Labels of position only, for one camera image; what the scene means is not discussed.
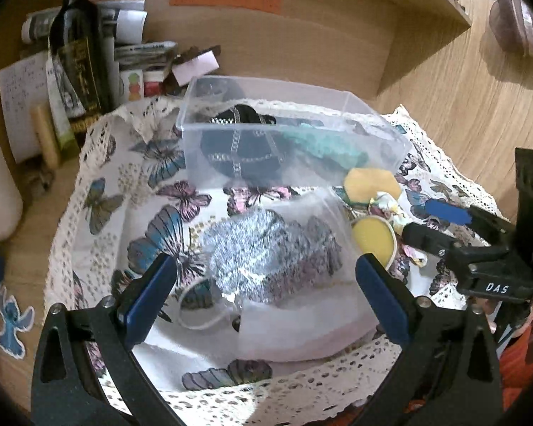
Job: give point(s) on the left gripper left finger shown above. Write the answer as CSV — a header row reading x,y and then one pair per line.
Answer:
x,y
65,389

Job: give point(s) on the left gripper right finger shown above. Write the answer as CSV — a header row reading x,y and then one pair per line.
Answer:
x,y
448,370

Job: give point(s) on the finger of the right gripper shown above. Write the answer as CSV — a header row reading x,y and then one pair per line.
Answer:
x,y
431,241
493,229

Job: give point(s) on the floral fabric scrunchie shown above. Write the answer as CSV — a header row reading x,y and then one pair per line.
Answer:
x,y
389,208

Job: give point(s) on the yellow sponge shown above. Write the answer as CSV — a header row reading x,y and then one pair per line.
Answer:
x,y
361,185

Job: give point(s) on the bagged grey scrunchie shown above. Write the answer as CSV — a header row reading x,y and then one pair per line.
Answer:
x,y
273,252

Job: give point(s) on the blue cartoon sticker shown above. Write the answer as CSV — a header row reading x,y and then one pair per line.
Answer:
x,y
14,321

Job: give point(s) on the teal knitted cloth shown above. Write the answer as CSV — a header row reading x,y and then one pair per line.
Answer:
x,y
329,147

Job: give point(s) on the butterfly print tablecloth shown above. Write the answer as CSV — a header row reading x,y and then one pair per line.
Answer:
x,y
132,203

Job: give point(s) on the brown plastic bag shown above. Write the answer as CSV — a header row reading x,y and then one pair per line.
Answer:
x,y
511,22

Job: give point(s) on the clear plastic bin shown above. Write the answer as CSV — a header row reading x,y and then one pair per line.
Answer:
x,y
293,105

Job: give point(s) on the pink notepad block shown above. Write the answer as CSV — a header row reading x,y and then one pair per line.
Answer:
x,y
201,65

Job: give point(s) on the white handwritten note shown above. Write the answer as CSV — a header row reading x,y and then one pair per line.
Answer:
x,y
23,85

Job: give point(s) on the dark wine bottle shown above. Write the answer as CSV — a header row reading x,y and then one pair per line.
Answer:
x,y
76,43

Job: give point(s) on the black hat with chains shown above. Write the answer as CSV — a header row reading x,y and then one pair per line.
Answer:
x,y
239,148

